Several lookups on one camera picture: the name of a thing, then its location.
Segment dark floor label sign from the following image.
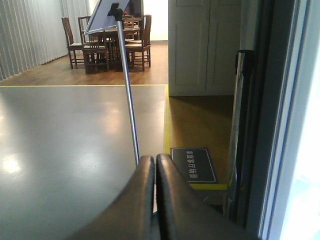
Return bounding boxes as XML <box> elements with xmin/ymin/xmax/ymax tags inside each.
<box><xmin>170</xmin><ymin>147</ymin><xmax>219</xmax><ymax>184</ymax></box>

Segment metal sign stand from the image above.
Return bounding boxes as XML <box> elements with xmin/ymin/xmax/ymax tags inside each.
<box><xmin>84</xmin><ymin>0</ymin><xmax>140</xmax><ymax>165</ymax></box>

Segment open white fridge door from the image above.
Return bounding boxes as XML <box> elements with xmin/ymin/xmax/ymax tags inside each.
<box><xmin>223</xmin><ymin>0</ymin><xmax>320</xmax><ymax>240</ymax></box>

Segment dark wooden dining table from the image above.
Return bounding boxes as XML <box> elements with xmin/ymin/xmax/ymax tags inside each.
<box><xmin>98</xmin><ymin>26</ymin><xmax>144</xmax><ymax>68</ymax></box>

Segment wooden chair left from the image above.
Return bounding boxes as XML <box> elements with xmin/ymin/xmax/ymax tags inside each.
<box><xmin>61</xmin><ymin>16</ymin><xmax>85</xmax><ymax>69</ymax></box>

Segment white cabinet doors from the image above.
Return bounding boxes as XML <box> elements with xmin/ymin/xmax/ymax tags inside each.
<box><xmin>168</xmin><ymin>0</ymin><xmax>242</xmax><ymax>97</ymax></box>

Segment grey vertical blind curtain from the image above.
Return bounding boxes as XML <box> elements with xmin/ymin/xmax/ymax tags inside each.
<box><xmin>0</xmin><ymin>0</ymin><xmax>91</xmax><ymax>81</ymax></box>

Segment wooden chair right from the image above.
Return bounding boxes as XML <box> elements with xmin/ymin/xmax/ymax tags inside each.
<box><xmin>125</xmin><ymin>14</ymin><xmax>152</xmax><ymax>72</ymax></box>

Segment wooden chair front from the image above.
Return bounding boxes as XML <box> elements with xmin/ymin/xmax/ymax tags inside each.
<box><xmin>77</xmin><ymin>16</ymin><xmax>110</xmax><ymax>74</ymax></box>

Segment wooden chair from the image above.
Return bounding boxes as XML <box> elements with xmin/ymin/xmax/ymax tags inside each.
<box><xmin>61</xmin><ymin>16</ymin><xmax>85</xmax><ymax>69</ymax></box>
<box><xmin>77</xmin><ymin>16</ymin><xmax>110</xmax><ymax>74</ymax></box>
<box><xmin>125</xmin><ymin>14</ymin><xmax>152</xmax><ymax>72</ymax></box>

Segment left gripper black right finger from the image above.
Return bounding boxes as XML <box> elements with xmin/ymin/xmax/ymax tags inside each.
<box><xmin>156</xmin><ymin>153</ymin><xmax>257</xmax><ymax>240</ymax></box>

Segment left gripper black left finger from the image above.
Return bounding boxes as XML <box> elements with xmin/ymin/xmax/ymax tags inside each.
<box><xmin>68</xmin><ymin>155</ymin><xmax>155</xmax><ymax>240</ymax></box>

